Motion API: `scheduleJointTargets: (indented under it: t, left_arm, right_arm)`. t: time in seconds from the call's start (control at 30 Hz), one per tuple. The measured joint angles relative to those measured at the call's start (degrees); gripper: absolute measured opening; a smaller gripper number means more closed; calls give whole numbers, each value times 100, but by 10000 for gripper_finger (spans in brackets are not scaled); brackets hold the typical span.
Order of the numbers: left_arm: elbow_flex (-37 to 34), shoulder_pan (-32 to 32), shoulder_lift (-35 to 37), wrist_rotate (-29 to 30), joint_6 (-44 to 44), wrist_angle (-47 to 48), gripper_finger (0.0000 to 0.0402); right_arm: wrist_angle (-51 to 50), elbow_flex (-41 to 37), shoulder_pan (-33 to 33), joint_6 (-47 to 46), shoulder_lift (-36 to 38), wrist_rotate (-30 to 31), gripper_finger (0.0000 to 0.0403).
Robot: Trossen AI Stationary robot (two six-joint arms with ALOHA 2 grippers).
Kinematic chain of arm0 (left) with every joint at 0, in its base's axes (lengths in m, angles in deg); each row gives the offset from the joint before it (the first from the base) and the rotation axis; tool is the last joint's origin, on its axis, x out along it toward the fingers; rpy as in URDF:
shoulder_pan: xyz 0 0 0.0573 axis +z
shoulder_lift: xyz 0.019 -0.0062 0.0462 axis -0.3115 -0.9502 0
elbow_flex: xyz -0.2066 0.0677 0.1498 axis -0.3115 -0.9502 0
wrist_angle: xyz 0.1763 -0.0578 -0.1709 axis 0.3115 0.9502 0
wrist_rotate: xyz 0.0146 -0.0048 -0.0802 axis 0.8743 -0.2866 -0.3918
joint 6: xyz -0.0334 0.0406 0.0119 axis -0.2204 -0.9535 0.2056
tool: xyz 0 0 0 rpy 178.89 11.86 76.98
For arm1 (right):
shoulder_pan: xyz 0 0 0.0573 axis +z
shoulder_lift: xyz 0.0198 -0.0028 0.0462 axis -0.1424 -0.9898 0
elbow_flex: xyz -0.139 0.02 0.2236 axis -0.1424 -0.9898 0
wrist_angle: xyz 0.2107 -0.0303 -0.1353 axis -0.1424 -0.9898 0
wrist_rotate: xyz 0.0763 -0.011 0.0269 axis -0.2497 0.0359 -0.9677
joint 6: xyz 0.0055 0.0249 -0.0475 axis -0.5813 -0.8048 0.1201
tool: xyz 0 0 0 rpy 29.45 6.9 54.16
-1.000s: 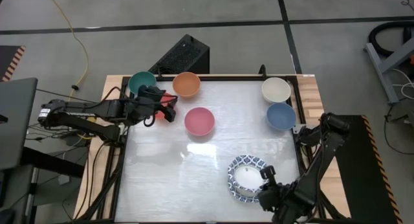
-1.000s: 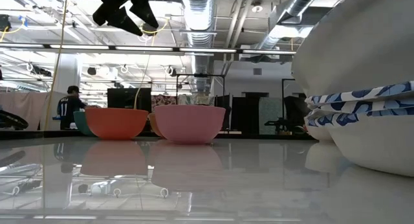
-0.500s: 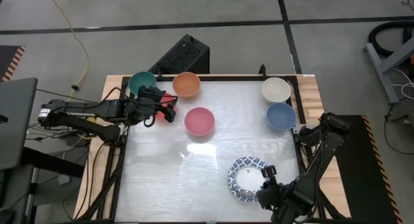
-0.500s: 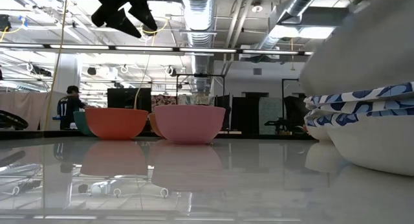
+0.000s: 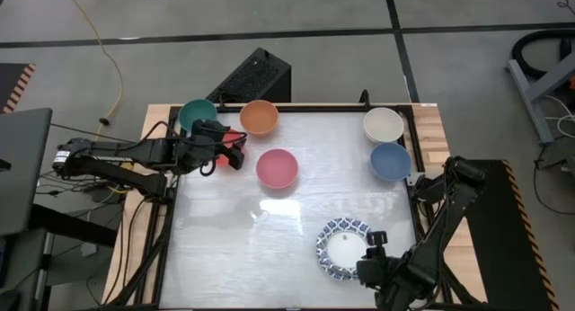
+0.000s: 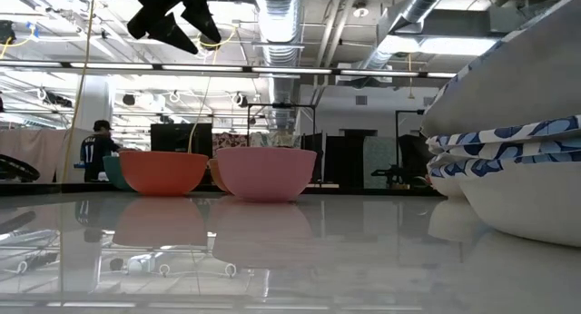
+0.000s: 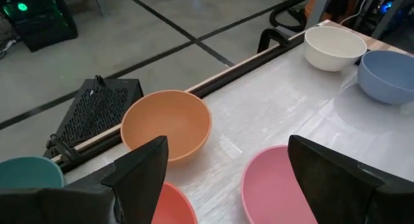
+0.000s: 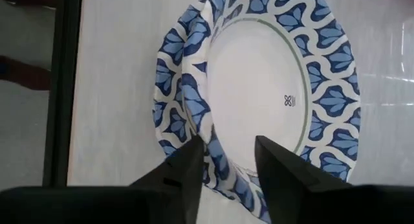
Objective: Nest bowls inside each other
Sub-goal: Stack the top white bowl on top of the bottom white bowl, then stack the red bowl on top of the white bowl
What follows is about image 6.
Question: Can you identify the orange-red bowl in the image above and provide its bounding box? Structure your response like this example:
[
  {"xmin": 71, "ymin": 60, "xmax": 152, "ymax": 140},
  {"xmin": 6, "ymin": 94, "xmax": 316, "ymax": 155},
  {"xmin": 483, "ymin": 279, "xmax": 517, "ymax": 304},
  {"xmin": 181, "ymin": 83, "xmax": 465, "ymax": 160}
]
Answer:
[{"xmin": 119, "ymin": 151, "xmax": 210, "ymax": 197}]

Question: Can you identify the light orange bowl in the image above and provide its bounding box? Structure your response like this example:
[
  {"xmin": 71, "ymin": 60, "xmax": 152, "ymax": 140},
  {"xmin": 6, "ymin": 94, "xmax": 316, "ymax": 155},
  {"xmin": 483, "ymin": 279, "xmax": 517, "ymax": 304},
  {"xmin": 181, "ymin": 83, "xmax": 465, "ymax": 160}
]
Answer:
[{"xmin": 207, "ymin": 158, "xmax": 231, "ymax": 193}]

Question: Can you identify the teal bowl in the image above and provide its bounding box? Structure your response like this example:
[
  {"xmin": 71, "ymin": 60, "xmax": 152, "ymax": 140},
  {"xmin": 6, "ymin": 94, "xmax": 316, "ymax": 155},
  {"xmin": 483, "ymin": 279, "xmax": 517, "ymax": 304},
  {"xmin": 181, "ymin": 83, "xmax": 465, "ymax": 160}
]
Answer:
[{"xmin": 102, "ymin": 155, "xmax": 133, "ymax": 191}]

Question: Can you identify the pink bowl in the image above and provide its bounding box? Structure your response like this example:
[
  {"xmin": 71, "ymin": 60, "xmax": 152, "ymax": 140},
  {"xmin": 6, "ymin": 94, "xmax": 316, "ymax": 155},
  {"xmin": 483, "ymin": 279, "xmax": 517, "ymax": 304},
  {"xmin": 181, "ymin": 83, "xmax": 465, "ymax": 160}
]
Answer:
[{"xmin": 216, "ymin": 146, "xmax": 318, "ymax": 203}]

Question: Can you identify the plain cream white bowl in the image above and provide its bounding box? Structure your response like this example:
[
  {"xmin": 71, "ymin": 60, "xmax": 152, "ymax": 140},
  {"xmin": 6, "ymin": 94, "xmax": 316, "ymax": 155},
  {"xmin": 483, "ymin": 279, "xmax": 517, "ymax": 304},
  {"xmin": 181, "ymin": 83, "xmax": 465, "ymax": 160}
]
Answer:
[{"xmin": 428, "ymin": 173, "xmax": 467, "ymax": 198}]

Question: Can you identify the white bowl blue patterned rim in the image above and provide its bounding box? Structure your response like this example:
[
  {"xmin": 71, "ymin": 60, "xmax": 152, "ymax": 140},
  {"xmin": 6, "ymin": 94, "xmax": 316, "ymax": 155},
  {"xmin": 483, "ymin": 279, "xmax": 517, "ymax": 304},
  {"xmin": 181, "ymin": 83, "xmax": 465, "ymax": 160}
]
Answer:
[
  {"xmin": 420, "ymin": 0, "xmax": 581, "ymax": 137},
  {"xmin": 428, "ymin": 151, "xmax": 581, "ymax": 249},
  {"xmin": 425, "ymin": 115, "xmax": 581, "ymax": 148},
  {"xmin": 427, "ymin": 136, "xmax": 581, "ymax": 163}
]

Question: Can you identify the large black monitor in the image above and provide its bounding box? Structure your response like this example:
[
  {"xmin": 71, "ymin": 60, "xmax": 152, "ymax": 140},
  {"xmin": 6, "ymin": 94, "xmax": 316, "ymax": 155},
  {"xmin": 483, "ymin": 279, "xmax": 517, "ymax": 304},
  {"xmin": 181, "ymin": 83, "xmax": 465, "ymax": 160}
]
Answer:
[{"xmin": 150, "ymin": 123, "xmax": 213, "ymax": 157}]

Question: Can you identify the long light bar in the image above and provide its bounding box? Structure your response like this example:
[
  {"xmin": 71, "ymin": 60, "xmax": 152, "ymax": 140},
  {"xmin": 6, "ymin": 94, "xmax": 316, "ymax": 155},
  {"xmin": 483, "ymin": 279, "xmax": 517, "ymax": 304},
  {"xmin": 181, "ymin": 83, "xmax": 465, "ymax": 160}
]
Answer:
[{"xmin": 0, "ymin": 59, "xmax": 459, "ymax": 79}]

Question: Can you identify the brown circle-patterned cloth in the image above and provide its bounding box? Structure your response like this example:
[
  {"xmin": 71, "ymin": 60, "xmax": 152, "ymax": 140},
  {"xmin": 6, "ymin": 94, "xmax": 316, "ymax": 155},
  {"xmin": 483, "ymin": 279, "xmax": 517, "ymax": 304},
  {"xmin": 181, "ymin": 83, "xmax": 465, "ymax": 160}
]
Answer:
[{"xmin": 212, "ymin": 132, "xmax": 249, "ymax": 148}]

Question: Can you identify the person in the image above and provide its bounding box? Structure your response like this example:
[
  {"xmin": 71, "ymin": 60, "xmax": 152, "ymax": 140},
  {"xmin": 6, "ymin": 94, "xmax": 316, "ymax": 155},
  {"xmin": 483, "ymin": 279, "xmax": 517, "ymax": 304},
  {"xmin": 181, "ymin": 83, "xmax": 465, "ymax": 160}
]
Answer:
[{"xmin": 80, "ymin": 119, "xmax": 123, "ymax": 183}]

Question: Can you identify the pink cloth partition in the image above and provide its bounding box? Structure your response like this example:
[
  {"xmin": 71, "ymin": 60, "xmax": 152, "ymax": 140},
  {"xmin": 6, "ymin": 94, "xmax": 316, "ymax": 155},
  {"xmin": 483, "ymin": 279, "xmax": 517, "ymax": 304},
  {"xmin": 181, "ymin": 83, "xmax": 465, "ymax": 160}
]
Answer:
[{"xmin": 0, "ymin": 128, "xmax": 69, "ymax": 183}]

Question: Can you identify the black partition panel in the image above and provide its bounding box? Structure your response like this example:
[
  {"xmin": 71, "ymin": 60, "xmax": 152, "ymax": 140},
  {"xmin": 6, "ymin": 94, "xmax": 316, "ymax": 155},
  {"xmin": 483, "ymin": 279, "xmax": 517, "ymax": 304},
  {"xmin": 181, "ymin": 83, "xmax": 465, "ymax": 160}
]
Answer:
[{"xmin": 322, "ymin": 135, "xmax": 364, "ymax": 190}]

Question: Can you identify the grey-green partition panel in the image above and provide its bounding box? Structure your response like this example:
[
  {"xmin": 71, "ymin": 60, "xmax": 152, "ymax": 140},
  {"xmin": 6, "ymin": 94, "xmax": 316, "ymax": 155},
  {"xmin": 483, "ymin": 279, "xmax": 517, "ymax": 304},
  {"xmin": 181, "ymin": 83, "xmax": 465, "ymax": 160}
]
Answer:
[{"xmin": 362, "ymin": 136, "xmax": 399, "ymax": 190}]

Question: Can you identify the black frame stand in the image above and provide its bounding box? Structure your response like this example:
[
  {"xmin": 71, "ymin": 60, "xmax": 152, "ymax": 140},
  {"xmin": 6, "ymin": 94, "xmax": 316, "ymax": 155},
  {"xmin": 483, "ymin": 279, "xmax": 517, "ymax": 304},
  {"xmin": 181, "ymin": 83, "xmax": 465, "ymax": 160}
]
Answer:
[
  {"xmin": 246, "ymin": 103, "xmax": 318, "ymax": 148},
  {"xmin": 394, "ymin": 108, "xmax": 428, "ymax": 170}
]

